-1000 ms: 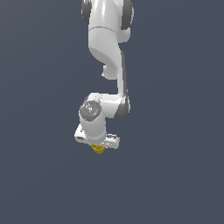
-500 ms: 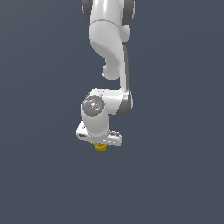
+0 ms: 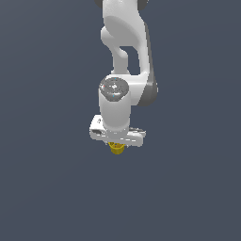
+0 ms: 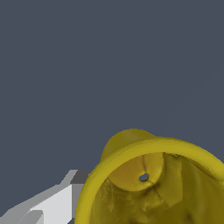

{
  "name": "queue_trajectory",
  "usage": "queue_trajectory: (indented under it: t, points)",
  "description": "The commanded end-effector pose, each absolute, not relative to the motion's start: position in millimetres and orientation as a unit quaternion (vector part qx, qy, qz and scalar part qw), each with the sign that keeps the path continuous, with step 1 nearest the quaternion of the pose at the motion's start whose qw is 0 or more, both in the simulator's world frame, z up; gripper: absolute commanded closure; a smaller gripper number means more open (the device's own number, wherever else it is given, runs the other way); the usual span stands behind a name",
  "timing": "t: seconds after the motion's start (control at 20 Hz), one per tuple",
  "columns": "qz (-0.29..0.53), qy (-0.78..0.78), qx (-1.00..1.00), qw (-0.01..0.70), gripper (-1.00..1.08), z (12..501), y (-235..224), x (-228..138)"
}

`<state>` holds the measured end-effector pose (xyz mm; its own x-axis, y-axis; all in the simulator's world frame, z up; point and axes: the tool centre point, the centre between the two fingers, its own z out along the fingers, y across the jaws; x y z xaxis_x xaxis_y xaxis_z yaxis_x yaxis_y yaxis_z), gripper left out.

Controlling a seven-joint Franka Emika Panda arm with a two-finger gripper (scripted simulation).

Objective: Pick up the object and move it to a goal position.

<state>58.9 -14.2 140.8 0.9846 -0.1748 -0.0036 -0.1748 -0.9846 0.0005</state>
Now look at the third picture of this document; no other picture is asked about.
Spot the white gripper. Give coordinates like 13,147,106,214
88,114,147,148

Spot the small yellow object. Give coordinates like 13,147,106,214
108,141,126,155

